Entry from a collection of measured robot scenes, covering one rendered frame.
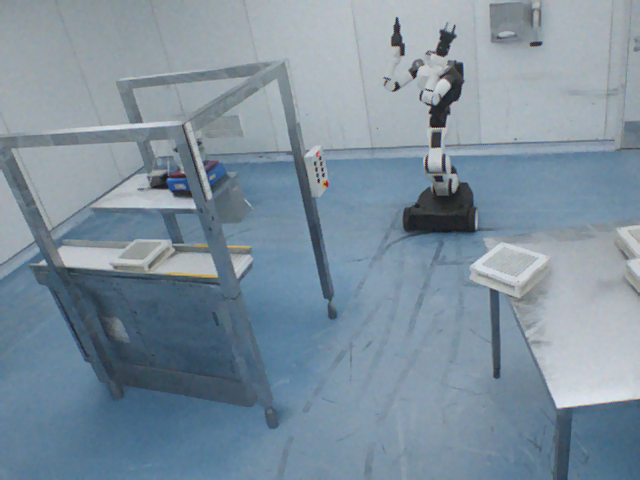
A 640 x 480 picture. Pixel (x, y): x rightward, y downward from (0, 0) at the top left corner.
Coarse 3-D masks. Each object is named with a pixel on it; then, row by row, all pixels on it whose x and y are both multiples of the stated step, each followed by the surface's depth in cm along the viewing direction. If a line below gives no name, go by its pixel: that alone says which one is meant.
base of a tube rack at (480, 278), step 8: (544, 272) 234; (480, 280) 238; (488, 280) 236; (496, 280) 234; (528, 280) 230; (536, 280) 231; (496, 288) 232; (504, 288) 229; (512, 288) 228; (528, 288) 228; (520, 296) 225
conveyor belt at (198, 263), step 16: (64, 256) 325; (80, 256) 322; (96, 256) 318; (112, 256) 314; (176, 256) 300; (192, 256) 297; (208, 256) 294; (240, 256) 288; (160, 272) 288; (176, 272) 285; (192, 272) 282; (208, 272) 279; (240, 272) 278
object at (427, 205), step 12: (456, 192) 476; (468, 192) 472; (420, 204) 468; (432, 204) 464; (444, 204) 460; (456, 204) 457; (468, 204) 453; (420, 216) 451; (432, 216) 447; (444, 216) 443; (456, 216) 440; (420, 228) 458; (432, 228) 454; (444, 228) 450; (456, 228) 446
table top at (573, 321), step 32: (608, 224) 261; (576, 256) 244; (608, 256) 239; (544, 288) 228; (576, 288) 224; (608, 288) 221; (544, 320) 211; (576, 320) 208; (608, 320) 205; (544, 352) 197; (576, 352) 194; (608, 352) 191; (544, 384) 187; (576, 384) 181; (608, 384) 179
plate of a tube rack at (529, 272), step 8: (496, 248) 247; (520, 248) 244; (488, 256) 243; (544, 256) 235; (472, 264) 240; (480, 264) 239; (536, 264) 231; (544, 264) 231; (480, 272) 235; (488, 272) 233; (496, 272) 232; (528, 272) 228; (536, 272) 229; (504, 280) 227; (512, 280) 225; (520, 280) 224
